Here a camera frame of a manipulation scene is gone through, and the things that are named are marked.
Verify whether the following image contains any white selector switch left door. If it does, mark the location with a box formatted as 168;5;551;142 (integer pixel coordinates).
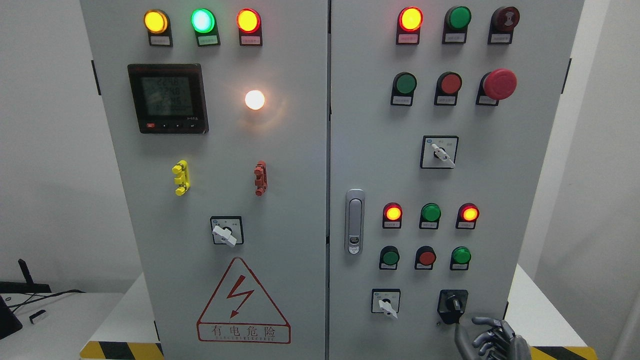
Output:
210;216;244;248

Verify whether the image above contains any red push button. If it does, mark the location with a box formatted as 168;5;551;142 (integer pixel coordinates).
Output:
433;71;463;106
414;245;437;271

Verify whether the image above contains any white selector switch lower right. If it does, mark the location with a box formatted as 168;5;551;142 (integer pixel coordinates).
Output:
371;288;402;320

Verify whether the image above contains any green push button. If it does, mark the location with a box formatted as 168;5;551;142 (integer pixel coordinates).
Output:
390;71;418;107
378;245;400;271
449;246;473;271

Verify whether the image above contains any green push button upper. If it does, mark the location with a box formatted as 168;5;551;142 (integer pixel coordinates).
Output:
390;71;418;107

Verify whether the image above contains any white selector switch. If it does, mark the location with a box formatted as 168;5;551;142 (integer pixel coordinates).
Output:
371;288;402;320
420;135;459;169

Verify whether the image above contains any black digital power meter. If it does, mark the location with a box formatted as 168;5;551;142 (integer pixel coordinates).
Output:
127;63;209;134

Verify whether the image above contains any black rotary knob switch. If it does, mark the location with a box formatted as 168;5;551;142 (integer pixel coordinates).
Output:
437;289;469;325

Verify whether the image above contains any grey electrical control cabinet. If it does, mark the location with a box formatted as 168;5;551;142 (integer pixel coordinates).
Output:
80;0;585;360

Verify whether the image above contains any green indicator lamp middle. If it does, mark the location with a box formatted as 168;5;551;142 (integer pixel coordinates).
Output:
419;202;442;230

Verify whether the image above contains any green lit indicator lamp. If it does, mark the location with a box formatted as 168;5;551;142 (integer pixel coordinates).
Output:
190;7;220;47

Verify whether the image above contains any red terminal connector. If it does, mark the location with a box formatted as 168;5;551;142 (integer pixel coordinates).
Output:
253;161;268;197

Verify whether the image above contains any red indicator lamp middle right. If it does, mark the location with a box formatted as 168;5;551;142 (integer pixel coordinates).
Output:
455;203;480;230

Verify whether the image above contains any black device with antenna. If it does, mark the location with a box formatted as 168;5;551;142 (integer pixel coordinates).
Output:
0;259;51;294

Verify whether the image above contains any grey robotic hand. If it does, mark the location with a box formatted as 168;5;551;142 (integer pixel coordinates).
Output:
454;317;532;360

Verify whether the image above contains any red indicator lamp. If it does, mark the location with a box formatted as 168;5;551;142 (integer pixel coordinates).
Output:
382;202;403;229
455;203;480;230

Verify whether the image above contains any white selector switch upper right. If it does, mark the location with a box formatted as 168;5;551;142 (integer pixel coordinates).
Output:
420;135;459;169

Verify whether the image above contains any white glowing indicator lamp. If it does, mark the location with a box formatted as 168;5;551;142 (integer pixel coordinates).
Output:
244;89;266;111

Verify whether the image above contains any red indicator lamp right door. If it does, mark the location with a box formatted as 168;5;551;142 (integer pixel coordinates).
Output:
395;6;424;45

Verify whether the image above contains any yellow indicator lamp top left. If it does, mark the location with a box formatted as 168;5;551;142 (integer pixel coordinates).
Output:
143;9;173;47

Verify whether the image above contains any red indicator lamp middle left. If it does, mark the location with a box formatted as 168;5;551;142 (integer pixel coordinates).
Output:
382;202;403;229

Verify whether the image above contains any red push button lower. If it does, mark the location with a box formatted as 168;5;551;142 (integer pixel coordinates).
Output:
414;245;437;271

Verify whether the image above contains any dark red buzzer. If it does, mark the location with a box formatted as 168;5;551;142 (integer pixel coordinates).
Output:
487;6;521;44

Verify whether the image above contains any red emergency stop mushroom button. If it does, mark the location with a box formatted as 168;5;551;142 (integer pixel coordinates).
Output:
476;68;518;107

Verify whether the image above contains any small black white adapter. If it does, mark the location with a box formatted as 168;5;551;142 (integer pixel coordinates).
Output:
29;309;48;325

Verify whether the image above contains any yellow terminal connector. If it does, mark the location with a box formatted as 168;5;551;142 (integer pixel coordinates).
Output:
172;160;191;196

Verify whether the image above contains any red indicator lamp door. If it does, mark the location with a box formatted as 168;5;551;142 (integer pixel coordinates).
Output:
237;7;263;46
395;6;424;45

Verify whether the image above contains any black cable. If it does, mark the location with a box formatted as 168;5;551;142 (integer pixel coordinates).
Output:
7;289;86;315

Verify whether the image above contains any red indicator lamp left door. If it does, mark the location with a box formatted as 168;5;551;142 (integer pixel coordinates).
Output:
237;7;263;46

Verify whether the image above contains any silver door latch handle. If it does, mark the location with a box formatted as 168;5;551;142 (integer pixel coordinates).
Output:
344;188;365;255

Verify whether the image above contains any green push button lower right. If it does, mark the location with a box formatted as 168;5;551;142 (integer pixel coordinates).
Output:
449;246;473;271

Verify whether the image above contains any red electric hazard warning sticker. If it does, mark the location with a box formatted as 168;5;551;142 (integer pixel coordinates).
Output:
196;257;291;344

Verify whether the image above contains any green push button lower left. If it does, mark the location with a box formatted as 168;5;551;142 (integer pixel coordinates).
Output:
378;245;400;271

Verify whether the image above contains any red push button upper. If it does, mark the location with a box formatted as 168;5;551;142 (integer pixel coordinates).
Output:
433;71;463;106

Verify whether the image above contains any green indicator lamp top right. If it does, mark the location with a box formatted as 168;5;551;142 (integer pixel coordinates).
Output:
442;6;473;44

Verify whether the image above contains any white stand with hazard stripes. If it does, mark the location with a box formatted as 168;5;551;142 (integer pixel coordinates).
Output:
79;267;598;360

